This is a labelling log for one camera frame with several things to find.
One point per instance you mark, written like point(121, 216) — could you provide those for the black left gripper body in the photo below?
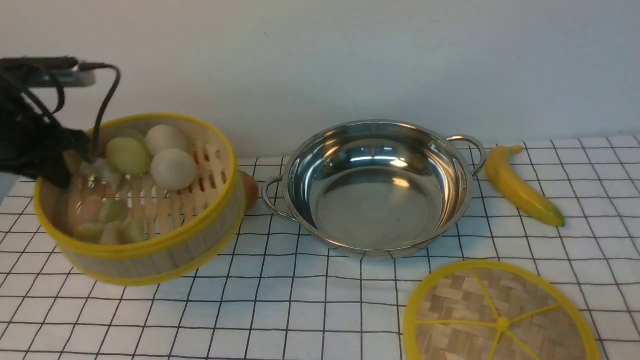
point(31, 145)

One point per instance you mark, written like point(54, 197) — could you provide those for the woven bamboo steamer lid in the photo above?
point(491, 310)

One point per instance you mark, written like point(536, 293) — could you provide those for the stainless steel pot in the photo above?
point(377, 188)

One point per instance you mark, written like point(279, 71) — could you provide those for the green steamed bun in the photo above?
point(128, 156)

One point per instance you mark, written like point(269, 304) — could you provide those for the white steamed bun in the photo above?
point(164, 137)
point(173, 169)

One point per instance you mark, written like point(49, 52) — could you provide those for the white steamed bun lower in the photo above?
point(173, 169)

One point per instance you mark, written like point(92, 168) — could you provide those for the brown potato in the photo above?
point(251, 190)

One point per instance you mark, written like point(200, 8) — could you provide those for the white checkered tablecloth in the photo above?
point(277, 293)

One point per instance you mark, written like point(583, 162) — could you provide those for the yellow banana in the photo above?
point(517, 191)

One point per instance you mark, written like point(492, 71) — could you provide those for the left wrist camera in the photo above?
point(47, 72)

